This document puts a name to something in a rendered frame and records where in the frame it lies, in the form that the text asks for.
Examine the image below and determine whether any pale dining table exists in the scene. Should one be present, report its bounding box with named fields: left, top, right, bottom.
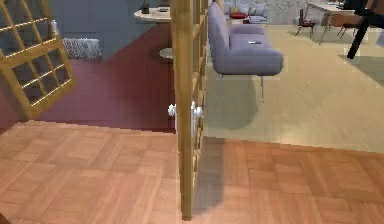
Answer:
left=304, top=0, right=358, bottom=46

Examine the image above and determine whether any grey ribbed radiator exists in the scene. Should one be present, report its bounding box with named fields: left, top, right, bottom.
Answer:
left=61, top=37, right=103, bottom=61

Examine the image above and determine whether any wooden glass-paned room door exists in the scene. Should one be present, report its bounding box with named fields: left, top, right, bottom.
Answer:
left=0, top=0, right=78, bottom=120
left=169, top=0, right=225, bottom=222

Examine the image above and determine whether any grey sofa with cushions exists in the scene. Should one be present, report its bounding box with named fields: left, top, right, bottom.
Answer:
left=222, top=0, right=270, bottom=25

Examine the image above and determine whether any brown wooden chair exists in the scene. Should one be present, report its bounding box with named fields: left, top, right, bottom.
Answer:
left=335, top=13, right=363, bottom=40

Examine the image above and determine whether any round cream table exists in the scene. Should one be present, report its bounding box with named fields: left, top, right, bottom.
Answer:
left=133, top=6, right=174, bottom=64

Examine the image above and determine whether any dark brown chair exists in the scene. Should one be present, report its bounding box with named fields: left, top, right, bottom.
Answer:
left=295, top=8, right=316, bottom=38

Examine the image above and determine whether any purple sofa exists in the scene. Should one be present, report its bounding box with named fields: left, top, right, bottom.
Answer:
left=207, top=1, right=285, bottom=103

